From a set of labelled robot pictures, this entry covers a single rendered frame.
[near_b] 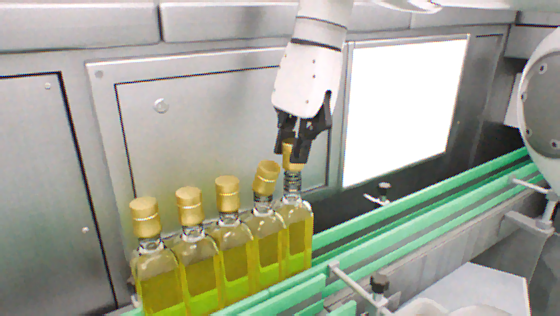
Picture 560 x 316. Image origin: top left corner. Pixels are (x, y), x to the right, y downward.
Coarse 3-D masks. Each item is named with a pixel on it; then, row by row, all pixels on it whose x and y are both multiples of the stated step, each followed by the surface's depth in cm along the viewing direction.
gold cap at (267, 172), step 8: (264, 160) 53; (264, 168) 52; (272, 168) 52; (280, 168) 53; (256, 176) 53; (264, 176) 52; (272, 176) 52; (256, 184) 53; (264, 184) 52; (272, 184) 53; (256, 192) 53; (264, 192) 53; (272, 192) 54
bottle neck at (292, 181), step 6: (288, 174) 57; (294, 174) 59; (300, 174) 57; (288, 180) 57; (294, 180) 57; (300, 180) 58; (288, 186) 57; (294, 186) 57; (300, 186) 58; (288, 192) 58; (294, 192) 58; (300, 192) 59; (288, 198) 58; (294, 198) 58; (300, 198) 59
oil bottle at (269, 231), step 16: (272, 208) 58; (256, 224) 54; (272, 224) 55; (256, 240) 55; (272, 240) 56; (256, 256) 56; (272, 256) 57; (256, 272) 57; (272, 272) 58; (256, 288) 59
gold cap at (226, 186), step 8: (224, 176) 52; (232, 176) 52; (216, 184) 50; (224, 184) 50; (232, 184) 50; (216, 192) 51; (224, 192) 50; (232, 192) 50; (216, 200) 51; (224, 200) 50; (232, 200) 51; (224, 208) 51; (232, 208) 51
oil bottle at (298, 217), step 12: (276, 204) 60; (288, 204) 58; (300, 204) 59; (288, 216) 57; (300, 216) 58; (312, 216) 60; (288, 228) 58; (300, 228) 59; (312, 228) 61; (288, 240) 59; (300, 240) 60; (288, 252) 60; (300, 252) 61; (288, 264) 61; (300, 264) 62; (288, 276) 62
